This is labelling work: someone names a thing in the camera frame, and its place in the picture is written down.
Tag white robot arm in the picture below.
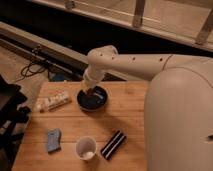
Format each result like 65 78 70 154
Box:
83 45 213 171

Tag dark ceramic bowl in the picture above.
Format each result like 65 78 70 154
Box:
77 86 108 111

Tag blue object on floor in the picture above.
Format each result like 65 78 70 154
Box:
51 74 66 82

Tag black white striped block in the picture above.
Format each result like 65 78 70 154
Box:
100 131 126 160

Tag white paper cup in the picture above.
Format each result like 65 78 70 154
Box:
75 136 97 161

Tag white pill organizer box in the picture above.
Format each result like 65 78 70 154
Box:
35 91 71 113

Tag black chair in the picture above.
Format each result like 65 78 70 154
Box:
0 75 31 164

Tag black cable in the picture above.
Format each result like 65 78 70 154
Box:
13 46 54 84

